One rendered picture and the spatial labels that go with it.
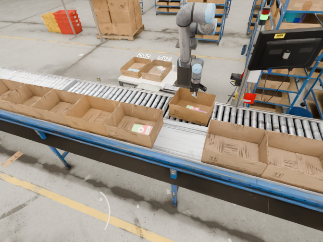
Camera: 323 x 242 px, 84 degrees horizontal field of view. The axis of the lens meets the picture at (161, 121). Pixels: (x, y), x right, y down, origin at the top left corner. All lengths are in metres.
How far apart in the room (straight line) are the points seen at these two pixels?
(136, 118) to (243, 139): 0.93
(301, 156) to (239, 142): 0.42
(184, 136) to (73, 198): 1.54
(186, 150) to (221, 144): 0.28
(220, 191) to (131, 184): 1.12
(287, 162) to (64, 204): 2.23
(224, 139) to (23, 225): 2.23
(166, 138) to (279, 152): 0.85
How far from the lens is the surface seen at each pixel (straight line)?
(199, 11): 1.37
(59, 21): 7.34
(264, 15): 1.65
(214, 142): 1.48
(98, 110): 1.89
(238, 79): 1.90
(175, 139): 1.49
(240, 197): 1.61
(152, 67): 2.68
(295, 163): 1.59
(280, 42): 1.61
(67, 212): 2.44
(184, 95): 2.00
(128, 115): 1.72
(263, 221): 2.29
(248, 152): 1.49
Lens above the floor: 2.03
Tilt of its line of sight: 45 degrees down
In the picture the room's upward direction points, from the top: 5 degrees counter-clockwise
